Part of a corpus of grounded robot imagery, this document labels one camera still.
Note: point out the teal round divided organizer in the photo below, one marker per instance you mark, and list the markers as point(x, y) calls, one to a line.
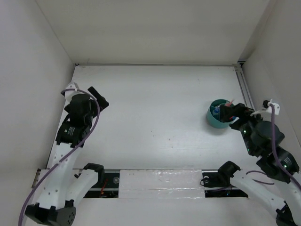
point(214, 121)

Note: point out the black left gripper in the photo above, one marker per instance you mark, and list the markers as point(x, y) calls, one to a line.
point(103, 104)

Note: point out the clear spray bottle blue cap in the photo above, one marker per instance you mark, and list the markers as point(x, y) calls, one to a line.
point(216, 111)

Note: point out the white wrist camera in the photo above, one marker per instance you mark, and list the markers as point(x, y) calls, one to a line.
point(268, 106)
point(71, 90)

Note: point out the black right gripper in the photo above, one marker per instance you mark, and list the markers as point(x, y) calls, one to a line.
point(226, 112)

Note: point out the pink pen with clear cap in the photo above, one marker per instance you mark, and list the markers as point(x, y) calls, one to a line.
point(228, 104)

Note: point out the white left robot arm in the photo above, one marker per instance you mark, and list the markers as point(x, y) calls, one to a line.
point(57, 203)

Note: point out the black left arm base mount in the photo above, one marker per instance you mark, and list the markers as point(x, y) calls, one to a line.
point(108, 182)

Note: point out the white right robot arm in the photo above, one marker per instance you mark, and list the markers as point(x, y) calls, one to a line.
point(280, 195)

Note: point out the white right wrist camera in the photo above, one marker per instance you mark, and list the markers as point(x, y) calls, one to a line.
point(268, 106)

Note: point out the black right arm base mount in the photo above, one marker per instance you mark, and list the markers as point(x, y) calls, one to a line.
point(216, 183)

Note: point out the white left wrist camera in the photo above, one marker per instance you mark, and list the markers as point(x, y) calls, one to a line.
point(71, 90)

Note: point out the aluminium rail at right edge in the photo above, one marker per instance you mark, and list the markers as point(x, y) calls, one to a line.
point(243, 86)

